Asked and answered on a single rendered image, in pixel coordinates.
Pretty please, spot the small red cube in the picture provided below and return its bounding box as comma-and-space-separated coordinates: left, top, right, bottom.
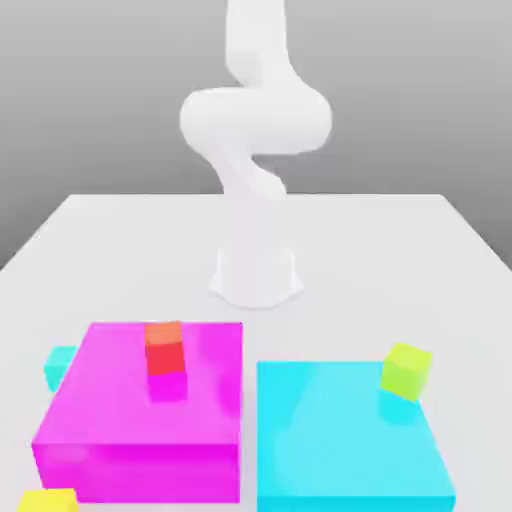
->
143, 320, 188, 377

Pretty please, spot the small lime green cube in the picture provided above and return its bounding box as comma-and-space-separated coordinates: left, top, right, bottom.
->
379, 341, 433, 403

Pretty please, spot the small cyan cube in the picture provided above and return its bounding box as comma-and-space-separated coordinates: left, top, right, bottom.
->
43, 345, 79, 394

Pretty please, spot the small yellow cube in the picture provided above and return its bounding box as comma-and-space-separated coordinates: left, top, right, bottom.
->
14, 487, 80, 512

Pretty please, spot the large cyan box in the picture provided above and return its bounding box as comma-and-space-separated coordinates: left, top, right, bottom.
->
255, 360, 457, 512

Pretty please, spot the large magenta box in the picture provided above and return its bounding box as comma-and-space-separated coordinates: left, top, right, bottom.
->
31, 321, 244, 505

